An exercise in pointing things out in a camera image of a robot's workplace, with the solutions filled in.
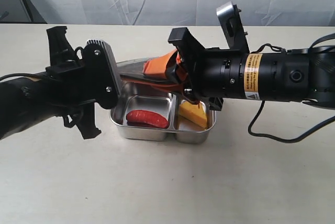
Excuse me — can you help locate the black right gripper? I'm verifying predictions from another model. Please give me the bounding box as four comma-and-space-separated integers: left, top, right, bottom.
142, 27, 248, 111

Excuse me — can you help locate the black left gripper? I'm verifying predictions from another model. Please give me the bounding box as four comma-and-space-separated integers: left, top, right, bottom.
46, 26, 101, 140

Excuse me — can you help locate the dark transparent lid orange seal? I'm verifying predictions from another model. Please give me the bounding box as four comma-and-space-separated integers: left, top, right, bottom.
117, 58, 187, 86

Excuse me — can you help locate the yellow toy cheese wedge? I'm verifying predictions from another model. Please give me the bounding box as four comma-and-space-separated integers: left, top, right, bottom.
178, 101, 208, 129

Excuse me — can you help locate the red toy sausage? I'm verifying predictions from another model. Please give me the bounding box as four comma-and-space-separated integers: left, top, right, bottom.
126, 110, 170, 129

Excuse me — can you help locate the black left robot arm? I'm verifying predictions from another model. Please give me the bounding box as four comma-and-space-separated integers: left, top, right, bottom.
1, 26, 101, 139

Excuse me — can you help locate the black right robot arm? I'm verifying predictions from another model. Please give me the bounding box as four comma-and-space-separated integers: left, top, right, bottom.
142, 28, 334, 111

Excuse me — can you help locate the steel two-compartment lunch box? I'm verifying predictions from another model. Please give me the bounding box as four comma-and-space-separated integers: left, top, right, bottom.
110, 82, 216, 144

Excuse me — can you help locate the dark cabinet at left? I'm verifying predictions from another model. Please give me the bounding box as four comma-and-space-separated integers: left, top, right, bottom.
1, 0, 46, 24

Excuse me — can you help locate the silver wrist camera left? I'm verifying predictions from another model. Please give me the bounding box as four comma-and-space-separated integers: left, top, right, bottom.
82, 39, 122, 109

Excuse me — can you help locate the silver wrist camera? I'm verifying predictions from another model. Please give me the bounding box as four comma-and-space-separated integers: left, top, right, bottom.
216, 2, 250, 53
82, 39, 122, 109

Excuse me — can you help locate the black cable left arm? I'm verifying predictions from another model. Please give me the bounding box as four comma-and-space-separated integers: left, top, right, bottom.
0, 73, 48, 82

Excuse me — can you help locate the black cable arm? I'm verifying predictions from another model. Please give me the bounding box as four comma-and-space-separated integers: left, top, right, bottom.
0, 73, 48, 82
247, 31, 335, 145

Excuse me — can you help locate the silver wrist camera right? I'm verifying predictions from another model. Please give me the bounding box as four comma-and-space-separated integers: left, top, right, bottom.
216, 2, 250, 53

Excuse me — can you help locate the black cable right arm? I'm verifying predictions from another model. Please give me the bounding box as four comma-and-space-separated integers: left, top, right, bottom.
247, 31, 335, 145

